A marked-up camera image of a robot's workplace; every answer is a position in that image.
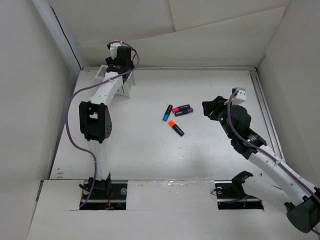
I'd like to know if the pink cap black highlighter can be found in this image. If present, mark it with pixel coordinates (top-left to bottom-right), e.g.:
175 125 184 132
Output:
172 104 191 113

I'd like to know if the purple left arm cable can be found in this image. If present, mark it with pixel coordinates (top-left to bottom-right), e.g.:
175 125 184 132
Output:
64 40 141 208

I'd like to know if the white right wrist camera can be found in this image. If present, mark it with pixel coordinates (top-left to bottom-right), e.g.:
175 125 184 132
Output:
231 87 247 105

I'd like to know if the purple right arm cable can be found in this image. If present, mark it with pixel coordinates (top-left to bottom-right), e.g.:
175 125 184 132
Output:
226 89 320 233

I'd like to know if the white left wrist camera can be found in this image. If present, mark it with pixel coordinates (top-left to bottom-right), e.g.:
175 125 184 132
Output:
107 41 122 59

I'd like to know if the blue cap black highlighter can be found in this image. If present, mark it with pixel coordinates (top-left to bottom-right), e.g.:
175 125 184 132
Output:
162 104 173 122

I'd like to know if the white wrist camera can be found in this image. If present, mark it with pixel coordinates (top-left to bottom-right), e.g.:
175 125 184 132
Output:
231 87 247 105
107 41 122 59

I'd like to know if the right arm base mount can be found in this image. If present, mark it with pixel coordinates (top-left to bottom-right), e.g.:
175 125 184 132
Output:
210 171 264 210

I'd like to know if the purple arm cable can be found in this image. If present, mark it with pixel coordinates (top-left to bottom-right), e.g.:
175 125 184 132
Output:
64 40 141 208
226 89 320 233

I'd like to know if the aluminium rail right edge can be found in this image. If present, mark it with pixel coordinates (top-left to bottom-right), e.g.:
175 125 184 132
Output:
249 67 285 160

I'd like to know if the purple cap black highlighter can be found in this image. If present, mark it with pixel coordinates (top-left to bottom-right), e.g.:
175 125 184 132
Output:
174 107 194 117

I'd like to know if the white slotted organizer box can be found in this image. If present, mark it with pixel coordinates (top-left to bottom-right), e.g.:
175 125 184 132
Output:
91 65 136 100

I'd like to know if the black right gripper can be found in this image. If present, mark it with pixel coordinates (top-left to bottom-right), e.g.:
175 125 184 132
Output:
202 95 237 139

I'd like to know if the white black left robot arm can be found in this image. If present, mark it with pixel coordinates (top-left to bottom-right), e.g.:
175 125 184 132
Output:
79 42 134 181

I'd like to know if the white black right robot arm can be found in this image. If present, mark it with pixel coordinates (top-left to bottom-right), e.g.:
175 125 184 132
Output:
202 92 320 233

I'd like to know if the orange cap black highlighter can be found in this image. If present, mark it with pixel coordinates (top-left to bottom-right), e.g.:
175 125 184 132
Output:
168 120 185 137

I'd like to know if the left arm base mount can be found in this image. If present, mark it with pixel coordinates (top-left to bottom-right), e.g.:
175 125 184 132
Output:
79 174 128 211

